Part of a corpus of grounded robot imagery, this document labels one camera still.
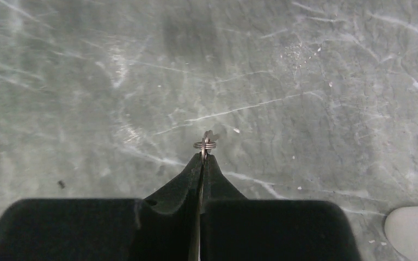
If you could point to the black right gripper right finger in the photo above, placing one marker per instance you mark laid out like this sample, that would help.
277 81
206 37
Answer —
234 227

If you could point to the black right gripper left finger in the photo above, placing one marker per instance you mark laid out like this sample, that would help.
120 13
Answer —
161 226

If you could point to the white PVC pipe frame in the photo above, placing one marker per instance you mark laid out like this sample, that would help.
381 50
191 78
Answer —
401 230

